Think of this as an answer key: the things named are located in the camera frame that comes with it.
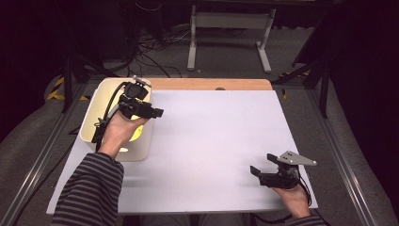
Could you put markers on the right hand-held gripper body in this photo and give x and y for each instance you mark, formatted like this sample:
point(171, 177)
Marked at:
point(293, 160)

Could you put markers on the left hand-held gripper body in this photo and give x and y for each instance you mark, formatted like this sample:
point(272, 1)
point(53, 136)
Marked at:
point(135, 94)

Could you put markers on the yellow shuttlecock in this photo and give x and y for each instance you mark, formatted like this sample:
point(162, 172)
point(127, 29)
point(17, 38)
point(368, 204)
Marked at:
point(138, 133)

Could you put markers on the white plastic bin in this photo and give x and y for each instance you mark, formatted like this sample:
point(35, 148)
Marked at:
point(94, 109)

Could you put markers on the person's left hand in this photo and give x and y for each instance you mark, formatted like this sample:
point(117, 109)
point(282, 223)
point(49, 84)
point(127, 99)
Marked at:
point(120, 132)

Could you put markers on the person's right hand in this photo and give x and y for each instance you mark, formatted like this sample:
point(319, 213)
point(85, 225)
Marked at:
point(291, 201)

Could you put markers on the white table mat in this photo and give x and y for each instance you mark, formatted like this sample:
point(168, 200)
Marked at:
point(219, 132)

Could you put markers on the black tripod stand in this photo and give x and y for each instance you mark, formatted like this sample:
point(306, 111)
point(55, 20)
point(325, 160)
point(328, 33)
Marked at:
point(67, 84)

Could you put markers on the black metal stand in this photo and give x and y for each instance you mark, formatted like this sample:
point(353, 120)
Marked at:
point(324, 94)

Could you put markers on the yellow black hazard tape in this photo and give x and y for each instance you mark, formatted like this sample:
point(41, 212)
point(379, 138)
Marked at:
point(56, 95)

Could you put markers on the dark curtain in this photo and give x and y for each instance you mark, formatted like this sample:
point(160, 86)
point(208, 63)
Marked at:
point(370, 78)

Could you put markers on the aluminium floor rail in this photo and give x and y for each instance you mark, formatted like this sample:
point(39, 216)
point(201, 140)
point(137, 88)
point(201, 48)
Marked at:
point(47, 150)
point(342, 157)

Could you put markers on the white metal stand frame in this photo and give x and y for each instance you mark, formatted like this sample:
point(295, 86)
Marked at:
point(232, 20)

